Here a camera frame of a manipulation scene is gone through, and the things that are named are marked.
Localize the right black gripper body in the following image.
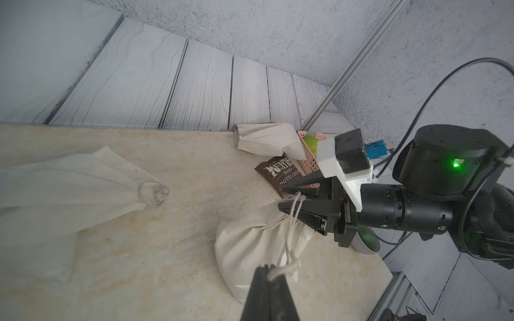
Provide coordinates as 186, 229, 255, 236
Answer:
334, 124, 510, 248

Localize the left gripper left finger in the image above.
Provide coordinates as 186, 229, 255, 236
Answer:
240, 265, 273, 321

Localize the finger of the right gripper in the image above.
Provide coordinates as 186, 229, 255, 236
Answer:
281, 170, 331, 195
291, 199, 341, 235

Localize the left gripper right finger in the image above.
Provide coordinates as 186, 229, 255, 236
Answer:
271, 275, 300, 321

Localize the cream drawstring bag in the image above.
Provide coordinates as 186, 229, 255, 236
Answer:
214, 193, 314, 304
1, 147, 169, 281
234, 123, 307, 161

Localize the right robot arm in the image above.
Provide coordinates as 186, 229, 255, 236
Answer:
278, 124, 513, 269

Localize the brown potato chips bag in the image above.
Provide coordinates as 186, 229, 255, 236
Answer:
254, 156, 304, 199

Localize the pink plastic basket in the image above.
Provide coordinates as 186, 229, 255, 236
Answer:
297, 131, 327, 180

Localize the back green cabbage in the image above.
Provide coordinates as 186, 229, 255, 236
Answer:
303, 136, 319, 158

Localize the grey bowl with green ball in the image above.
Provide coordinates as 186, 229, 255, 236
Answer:
351, 226, 381, 255

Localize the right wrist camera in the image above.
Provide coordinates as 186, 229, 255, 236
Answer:
317, 129, 378, 213

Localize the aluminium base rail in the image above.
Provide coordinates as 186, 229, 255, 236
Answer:
368, 272, 433, 320

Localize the right aluminium frame post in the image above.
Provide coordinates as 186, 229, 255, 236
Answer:
301, 0, 410, 131

